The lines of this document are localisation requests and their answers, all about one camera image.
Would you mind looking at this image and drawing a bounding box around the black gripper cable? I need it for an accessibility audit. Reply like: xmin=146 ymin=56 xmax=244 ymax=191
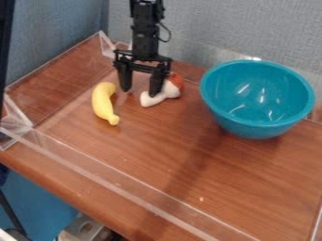
xmin=158 ymin=21 xmax=174 ymax=43

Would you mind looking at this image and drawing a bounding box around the yellow toy banana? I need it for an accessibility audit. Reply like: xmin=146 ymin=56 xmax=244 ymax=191
xmin=92 ymin=82 xmax=119 ymax=125

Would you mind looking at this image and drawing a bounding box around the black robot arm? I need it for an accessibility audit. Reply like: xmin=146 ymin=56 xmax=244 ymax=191
xmin=114 ymin=0 xmax=172 ymax=98

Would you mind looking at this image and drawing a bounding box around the blue plastic bowl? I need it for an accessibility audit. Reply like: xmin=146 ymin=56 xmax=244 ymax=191
xmin=200 ymin=60 xmax=315 ymax=139

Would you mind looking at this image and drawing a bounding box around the clear acrylic barrier frame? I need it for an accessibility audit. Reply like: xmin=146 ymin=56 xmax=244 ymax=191
xmin=0 ymin=34 xmax=322 ymax=241

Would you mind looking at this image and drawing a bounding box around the black stand leg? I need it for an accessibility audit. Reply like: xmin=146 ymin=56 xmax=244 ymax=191
xmin=0 ymin=189 xmax=27 ymax=235

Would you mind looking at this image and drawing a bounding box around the white mushroom with red cap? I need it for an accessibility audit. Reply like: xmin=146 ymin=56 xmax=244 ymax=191
xmin=139 ymin=72 xmax=184 ymax=107

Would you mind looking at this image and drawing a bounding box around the grey metal bracket under table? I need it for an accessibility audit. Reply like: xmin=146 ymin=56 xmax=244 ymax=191
xmin=55 ymin=211 xmax=115 ymax=241

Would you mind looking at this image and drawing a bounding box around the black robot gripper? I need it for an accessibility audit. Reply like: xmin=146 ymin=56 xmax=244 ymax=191
xmin=114 ymin=24 xmax=172 ymax=97

